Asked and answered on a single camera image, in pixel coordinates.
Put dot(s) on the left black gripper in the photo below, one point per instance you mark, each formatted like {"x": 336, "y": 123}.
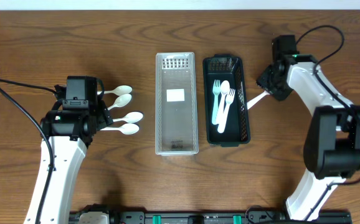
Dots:
{"x": 104, "y": 113}

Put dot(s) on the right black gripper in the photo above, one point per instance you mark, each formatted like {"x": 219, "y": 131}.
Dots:
{"x": 261, "y": 81}

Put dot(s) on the white plastic spoon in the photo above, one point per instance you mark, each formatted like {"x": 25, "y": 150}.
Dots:
{"x": 132, "y": 117}
{"x": 120, "y": 90}
{"x": 224, "y": 90}
{"x": 121, "y": 101}
{"x": 127, "y": 129}

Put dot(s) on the white plastic fork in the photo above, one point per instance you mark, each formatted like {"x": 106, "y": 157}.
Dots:
{"x": 255, "y": 100}
{"x": 228, "y": 101}

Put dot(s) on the black plastic basket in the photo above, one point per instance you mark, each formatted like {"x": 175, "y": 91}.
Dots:
{"x": 217, "y": 69}

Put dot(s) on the pale green plastic fork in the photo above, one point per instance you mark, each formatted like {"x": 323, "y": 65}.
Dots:
{"x": 216, "y": 92}

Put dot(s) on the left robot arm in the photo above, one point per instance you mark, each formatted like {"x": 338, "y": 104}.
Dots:
{"x": 68, "y": 128}

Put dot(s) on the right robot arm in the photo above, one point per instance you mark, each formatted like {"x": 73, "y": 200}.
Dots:
{"x": 331, "y": 151}

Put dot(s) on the white label sticker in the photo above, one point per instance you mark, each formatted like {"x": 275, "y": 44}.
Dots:
{"x": 174, "y": 95}

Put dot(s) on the clear plastic basket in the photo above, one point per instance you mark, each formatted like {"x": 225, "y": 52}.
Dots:
{"x": 176, "y": 126}

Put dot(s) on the black mounting rail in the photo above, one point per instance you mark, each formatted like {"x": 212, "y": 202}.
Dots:
{"x": 102, "y": 214}

